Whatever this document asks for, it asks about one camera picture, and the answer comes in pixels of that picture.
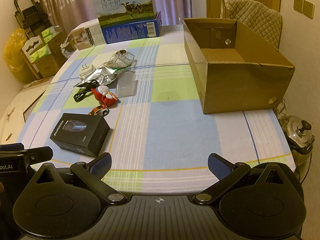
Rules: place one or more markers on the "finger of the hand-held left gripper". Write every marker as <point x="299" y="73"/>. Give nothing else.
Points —
<point x="41" y="153"/>

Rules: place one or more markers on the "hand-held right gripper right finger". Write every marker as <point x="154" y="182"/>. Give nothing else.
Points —
<point x="220" y="166"/>

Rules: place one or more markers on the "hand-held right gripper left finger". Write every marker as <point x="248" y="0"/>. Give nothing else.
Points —
<point x="101" y="166"/>

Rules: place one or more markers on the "black shaver box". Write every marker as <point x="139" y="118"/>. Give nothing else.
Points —
<point x="80" y="135"/>

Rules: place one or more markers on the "brown cardboard box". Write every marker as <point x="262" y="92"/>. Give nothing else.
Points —
<point x="237" y="87"/>

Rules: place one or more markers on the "silver foil bag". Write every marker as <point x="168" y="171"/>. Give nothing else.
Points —
<point x="105" y="76"/>

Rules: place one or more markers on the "white power adapter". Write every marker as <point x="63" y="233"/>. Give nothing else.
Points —
<point x="86" y="72"/>

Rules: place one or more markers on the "clear plastic bag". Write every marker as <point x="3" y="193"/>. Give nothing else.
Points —
<point x="123" y="58"/>

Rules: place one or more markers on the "white cabinet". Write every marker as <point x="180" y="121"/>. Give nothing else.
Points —
<point x="10" y="125"/>

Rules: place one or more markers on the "small toy car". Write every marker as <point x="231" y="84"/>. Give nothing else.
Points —
<point x="100" y="110"/>

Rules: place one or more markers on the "checked tablecloth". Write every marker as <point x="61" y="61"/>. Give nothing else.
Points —
<point x="175" y="130"/>

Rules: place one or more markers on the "red toy figure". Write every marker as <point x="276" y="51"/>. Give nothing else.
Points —
<point x="107" y="98"/>

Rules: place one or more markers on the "steel kettle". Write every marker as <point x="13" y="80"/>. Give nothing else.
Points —
<point x="297" y="135"/>

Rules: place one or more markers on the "translucent plastic case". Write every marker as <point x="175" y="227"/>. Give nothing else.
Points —
<point x="126" y="85"/>

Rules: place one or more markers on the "open carton of green packs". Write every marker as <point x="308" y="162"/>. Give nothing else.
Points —
<point x="56" y="42"/>
<point x="40" y="60"/>

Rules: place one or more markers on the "yellow plastic bag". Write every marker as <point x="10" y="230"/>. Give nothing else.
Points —
<point x="15" y="55"/>

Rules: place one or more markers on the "crumpled plastic wrapper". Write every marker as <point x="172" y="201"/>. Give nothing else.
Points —
<point x="66" y="51"/>

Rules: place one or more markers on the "brown and white product box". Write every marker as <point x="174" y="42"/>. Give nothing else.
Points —
<point x="92" y="36"/>

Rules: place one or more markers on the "blue cardboard box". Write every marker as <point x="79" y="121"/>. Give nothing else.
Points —
<point x="125" y="32"/>

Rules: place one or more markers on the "black folding cart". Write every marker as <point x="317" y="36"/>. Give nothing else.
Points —
<point x="25" y="12"/>

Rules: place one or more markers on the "beige quilted cover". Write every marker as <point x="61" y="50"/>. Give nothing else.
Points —
<point x="262" y="22"/>

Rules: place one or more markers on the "cow print milk carton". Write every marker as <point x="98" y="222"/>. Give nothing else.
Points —
<point x="120" y="5"/>

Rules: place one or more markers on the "beige wall socket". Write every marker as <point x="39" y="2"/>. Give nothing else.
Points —
<point x="298" y="4"/>
<point x="308" y="9"/>

